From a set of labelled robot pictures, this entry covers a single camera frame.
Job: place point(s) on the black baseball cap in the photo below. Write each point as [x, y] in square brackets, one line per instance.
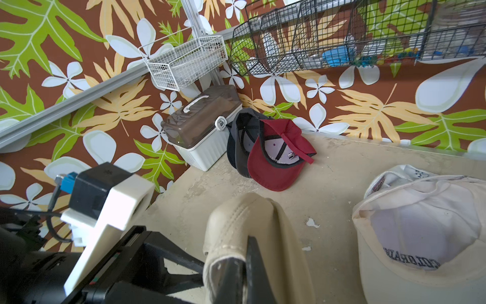
[231, 147]

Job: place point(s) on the black wire wall basket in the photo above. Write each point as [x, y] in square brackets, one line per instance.
[312, 35]

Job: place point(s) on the red baseball cap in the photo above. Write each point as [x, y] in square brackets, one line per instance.
[279, 154]

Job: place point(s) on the white wire wall basket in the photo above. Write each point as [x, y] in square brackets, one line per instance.
[178, 67]

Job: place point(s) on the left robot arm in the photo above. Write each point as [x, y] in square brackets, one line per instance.
[29, 276]

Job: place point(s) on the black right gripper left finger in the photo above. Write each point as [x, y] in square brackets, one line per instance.
[230, 286]

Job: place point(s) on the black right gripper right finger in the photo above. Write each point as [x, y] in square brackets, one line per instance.
[258, 285]

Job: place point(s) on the white box with brown lid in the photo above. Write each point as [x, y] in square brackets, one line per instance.
[199, 131]

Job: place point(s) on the beige baseball cap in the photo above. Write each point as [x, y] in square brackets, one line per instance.
[227, 232]

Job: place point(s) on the dark grey baseball cap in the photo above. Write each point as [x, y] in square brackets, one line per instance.
[245, 129]

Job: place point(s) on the white cap under pile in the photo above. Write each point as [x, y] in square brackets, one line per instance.
[421, 238]

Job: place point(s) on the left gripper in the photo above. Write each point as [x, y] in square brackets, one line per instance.
[118, 257]

